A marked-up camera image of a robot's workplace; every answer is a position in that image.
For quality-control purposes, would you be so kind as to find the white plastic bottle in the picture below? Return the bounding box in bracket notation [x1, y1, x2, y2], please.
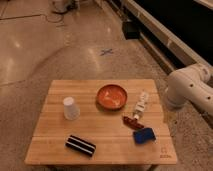
[133, 91, 149, 120]

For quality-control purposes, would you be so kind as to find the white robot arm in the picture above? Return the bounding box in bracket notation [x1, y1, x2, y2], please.
[164, 63, 213, 116]

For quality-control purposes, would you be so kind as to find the white upside-down paper cup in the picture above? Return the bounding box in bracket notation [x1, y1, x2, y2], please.
[63, 97, 80, 120]

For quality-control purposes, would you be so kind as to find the wooden table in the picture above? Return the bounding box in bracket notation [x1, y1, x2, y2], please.
[25, 79, 177, 165]

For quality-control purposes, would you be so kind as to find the long metal wall rail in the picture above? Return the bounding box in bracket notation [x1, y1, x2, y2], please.
[119, 0, 213, 82]

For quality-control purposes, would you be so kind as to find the black cable on floor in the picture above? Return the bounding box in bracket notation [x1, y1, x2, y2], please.
[43, 9, 68, 28]

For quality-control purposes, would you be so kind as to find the black box on floor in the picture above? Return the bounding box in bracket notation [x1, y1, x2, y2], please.
[122, 22, 140, 39]

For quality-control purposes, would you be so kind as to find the white object on floor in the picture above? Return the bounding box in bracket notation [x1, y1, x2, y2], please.
[51, 0, 75, 14]

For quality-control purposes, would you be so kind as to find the dark red chocolate bar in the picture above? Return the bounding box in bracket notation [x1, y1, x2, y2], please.
[123, 116, 144, 130]

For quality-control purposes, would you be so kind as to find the orange bowl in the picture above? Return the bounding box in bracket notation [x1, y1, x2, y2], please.
[96, 84, 128, 110]

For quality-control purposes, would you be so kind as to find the blue box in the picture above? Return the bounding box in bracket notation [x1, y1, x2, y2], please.
[133, 128, 156, 144]

